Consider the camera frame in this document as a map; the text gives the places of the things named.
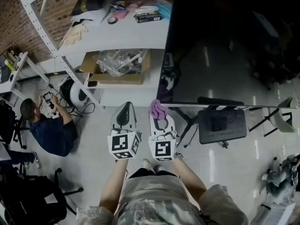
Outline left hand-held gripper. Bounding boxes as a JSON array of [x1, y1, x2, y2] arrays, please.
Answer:
[[107, 101, 143, 160]]

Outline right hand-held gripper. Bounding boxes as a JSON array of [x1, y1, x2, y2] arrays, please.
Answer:
[[148, 112, 180, 162]]

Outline purple cloth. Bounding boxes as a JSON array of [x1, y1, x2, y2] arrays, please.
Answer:
[[149, 99, 170, 122]]

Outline large black screen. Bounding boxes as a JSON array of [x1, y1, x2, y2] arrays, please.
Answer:
[[156, 0, 300, 109]]

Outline person's left forearm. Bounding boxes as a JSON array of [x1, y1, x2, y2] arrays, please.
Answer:
[[98, 159, 130, 218]]

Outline person's right forearm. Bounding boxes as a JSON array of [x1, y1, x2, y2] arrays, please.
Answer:
[[172, 157, 209, 204]]

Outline person's left shoe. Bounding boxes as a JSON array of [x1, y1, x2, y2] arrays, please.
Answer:
[[141, 158, 156, 174]]

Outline cardboard box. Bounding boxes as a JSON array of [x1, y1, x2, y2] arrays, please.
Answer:
[[80, 49, 151, 86]]

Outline person's black shorts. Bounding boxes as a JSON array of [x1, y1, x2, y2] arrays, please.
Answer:
[[127, 167, 180, 180]]

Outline clear plastic bag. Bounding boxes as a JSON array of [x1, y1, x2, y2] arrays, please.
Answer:
[[96, 50, 143, 76]]

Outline white round appliance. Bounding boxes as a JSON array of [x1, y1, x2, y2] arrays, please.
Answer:
[[69, 81, 91, 108]]

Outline black wheeled screen stand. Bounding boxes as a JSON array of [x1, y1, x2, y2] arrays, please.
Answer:
[[168, 97, 248, 149]]

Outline white metal shelf rack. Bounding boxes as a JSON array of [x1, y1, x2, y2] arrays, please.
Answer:
[[15, 0, 173, 108]]

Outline cream work gloves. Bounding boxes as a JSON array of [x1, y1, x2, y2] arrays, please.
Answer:
[[60, 23, 89, 47]]

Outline pink packet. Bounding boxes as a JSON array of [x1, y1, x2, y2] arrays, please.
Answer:
[[112, 9, 130, 21]]

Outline black rectangular box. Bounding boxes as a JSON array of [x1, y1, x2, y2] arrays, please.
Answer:
[[134, 11, 163, 24]]

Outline black office chair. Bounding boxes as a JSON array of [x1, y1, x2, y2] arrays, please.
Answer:
[[0, 167, 84, 225], [0, 99, 28, 150]]

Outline light blue plastic packets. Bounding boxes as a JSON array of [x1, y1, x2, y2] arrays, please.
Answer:
[[153, 1, 173, 21]]

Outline white side table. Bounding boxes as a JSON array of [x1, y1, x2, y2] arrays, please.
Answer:
[[0, 51, 50, 101]]

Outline white folding chair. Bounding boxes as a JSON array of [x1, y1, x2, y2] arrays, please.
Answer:
[[248, 97, 299, 137]]

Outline black bag yellow stripe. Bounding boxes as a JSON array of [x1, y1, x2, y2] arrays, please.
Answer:
[[71, 0, 106, 16]]

